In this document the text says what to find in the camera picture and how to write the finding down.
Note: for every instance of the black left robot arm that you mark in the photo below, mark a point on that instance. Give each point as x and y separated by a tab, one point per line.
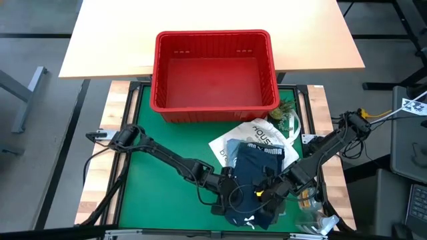
166	156

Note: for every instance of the black metal table frame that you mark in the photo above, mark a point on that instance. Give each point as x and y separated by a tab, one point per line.
117	200

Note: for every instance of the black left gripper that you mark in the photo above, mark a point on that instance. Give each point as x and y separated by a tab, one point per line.
227	190

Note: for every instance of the green succulent plant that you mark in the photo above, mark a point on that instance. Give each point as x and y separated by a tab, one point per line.
282	113

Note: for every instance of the light wood desk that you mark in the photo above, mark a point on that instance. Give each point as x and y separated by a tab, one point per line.
300	33

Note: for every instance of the green table mat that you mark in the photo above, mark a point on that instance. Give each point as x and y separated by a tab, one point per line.
166	186

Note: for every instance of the black white patterned card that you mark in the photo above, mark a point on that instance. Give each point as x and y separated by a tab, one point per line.
413	106

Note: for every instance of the black computer mouse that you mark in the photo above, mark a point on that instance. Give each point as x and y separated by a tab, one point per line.
402	231

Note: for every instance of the red plastic laundry bin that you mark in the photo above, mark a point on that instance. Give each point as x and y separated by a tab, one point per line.
213	80

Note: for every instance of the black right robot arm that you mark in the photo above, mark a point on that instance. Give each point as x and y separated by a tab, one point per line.
327	146

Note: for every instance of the white printed tote bag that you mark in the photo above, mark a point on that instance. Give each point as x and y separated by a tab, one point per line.
257	130

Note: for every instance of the small black camera box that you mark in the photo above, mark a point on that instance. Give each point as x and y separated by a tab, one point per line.
216	235

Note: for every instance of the clear bottle orange label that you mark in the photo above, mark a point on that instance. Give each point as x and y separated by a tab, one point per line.
308	201

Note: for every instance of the white label sticker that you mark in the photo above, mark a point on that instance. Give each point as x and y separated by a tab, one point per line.
140	60

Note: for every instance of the light blue jeans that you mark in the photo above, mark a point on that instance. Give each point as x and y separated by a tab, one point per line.
231	153

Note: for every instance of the grey chair seat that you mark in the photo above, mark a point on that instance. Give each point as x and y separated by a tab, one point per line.
407	140

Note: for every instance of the silver aluminium bar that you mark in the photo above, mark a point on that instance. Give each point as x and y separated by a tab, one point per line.
308	236
123	233

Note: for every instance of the grey metal table leg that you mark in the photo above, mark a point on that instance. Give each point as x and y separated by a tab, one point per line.
23	93

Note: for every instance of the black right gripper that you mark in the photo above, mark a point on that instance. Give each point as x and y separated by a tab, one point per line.
277	190

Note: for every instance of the black keyboard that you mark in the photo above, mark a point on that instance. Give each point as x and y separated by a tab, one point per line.
418	203

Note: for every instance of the dark navy white-tagged garment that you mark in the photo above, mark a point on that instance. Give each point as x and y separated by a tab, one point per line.
243	218

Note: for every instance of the navy blue garment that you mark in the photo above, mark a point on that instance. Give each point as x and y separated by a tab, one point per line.
253	160

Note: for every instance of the grey side desk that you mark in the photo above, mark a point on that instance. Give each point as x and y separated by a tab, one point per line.
388	200

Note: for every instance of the clear spray bottle white nozzle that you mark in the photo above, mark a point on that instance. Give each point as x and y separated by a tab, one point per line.
320	223

